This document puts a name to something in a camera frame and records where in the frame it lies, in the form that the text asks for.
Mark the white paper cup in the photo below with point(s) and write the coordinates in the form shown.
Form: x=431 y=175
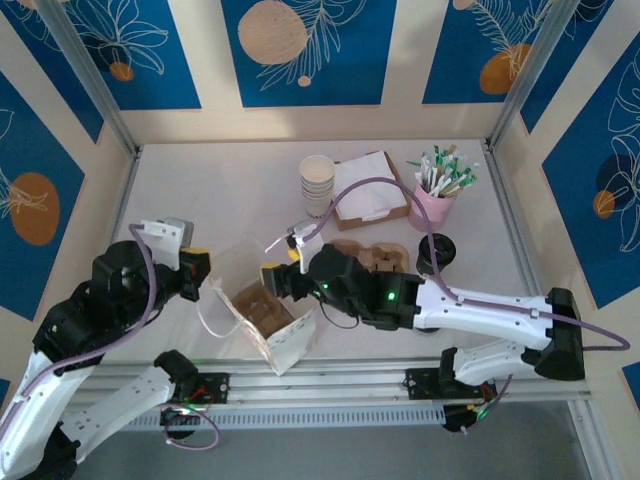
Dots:
x=317 y=169
x=317 y=187
x=317 y=210
x=317 y=192
x=317 y=198

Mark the circuit board with green light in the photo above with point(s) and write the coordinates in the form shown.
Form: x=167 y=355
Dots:
x=460 y=420
x=182 y=412

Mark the coffee cup with black sleeve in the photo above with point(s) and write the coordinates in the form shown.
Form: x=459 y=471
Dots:
x=445 y=247

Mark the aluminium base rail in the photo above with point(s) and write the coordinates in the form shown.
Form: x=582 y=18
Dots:
x=325 y=382

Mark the aluminium table side rail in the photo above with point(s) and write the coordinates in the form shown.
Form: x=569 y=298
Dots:
x=125 y=195
x=495 y=170

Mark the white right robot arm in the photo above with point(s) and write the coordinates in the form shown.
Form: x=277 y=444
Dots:
x=480 y=315

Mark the aluminium frame post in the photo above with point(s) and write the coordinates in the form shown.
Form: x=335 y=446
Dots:
x=531 y=75
x=90 y=75

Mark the pink holder cup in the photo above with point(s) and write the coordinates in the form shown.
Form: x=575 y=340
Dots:
x=437 y=215

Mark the white paper bag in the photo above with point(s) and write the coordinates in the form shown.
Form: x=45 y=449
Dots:
x=292 y=345

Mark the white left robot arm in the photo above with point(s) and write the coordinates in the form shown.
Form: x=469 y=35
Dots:
x=45 y=400

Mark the brown cardboard napkin box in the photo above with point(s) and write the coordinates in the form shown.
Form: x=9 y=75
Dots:
x=375 y=219

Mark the white napkin stack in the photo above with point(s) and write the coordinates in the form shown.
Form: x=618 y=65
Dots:
x=367 y=167

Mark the brown cardboard cup carrier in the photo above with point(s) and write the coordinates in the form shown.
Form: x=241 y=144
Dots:
x=250 y=300
x=395 y=250

